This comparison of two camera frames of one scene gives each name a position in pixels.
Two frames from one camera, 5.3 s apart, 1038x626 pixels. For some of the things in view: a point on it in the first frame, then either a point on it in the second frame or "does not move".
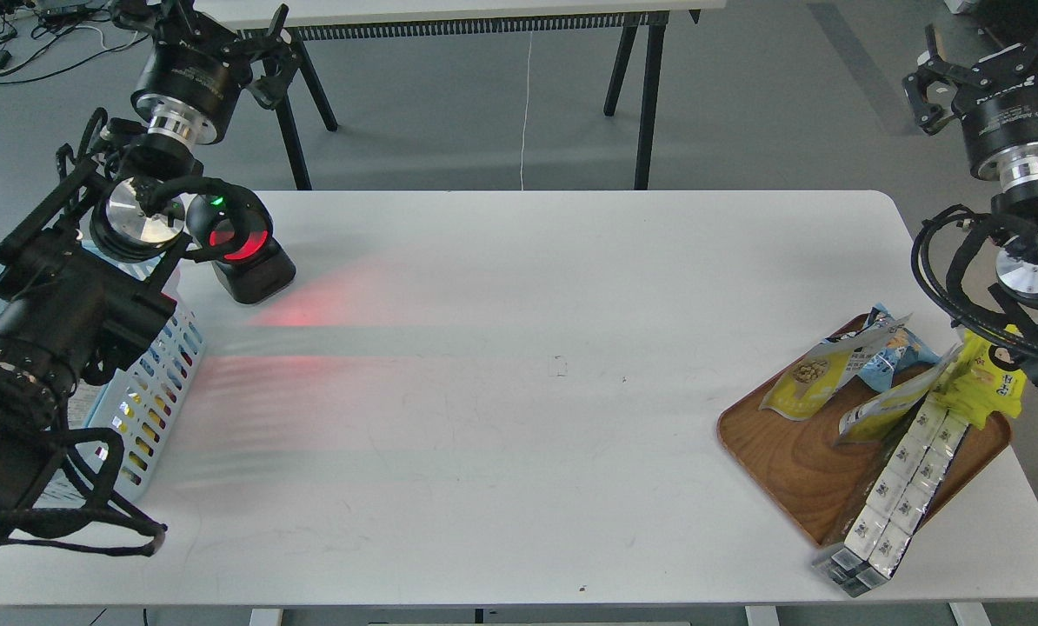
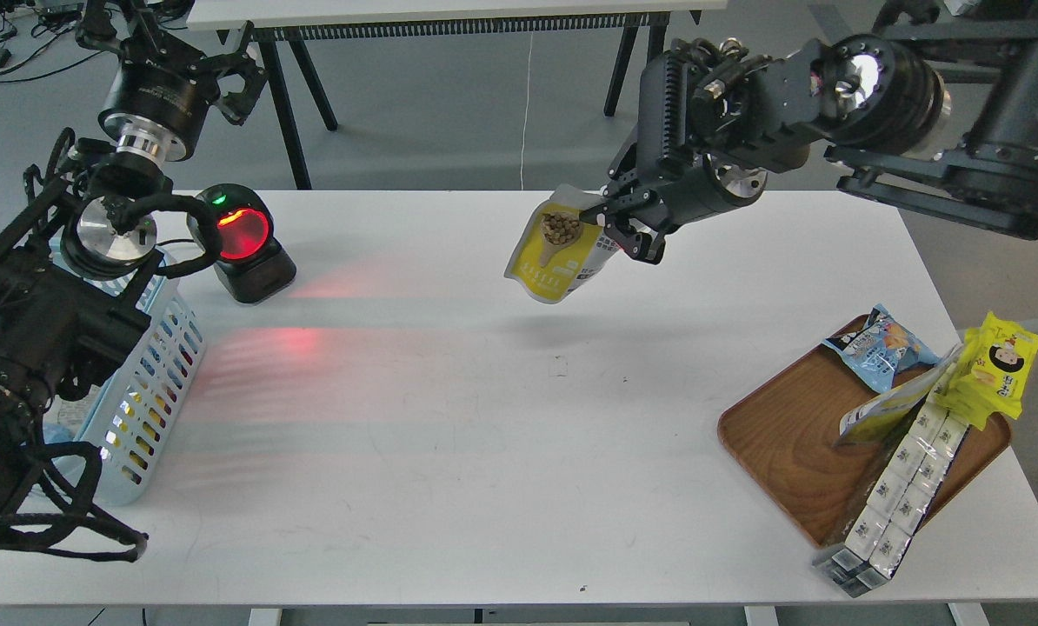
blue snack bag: [889, 349] does not move
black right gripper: [1017, 103] to [711, 122]
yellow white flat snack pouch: [874, 416] does not move
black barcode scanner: [232, 228] does not move
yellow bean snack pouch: [808, 385] to [557, 252]
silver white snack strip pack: [878, 534] does not move
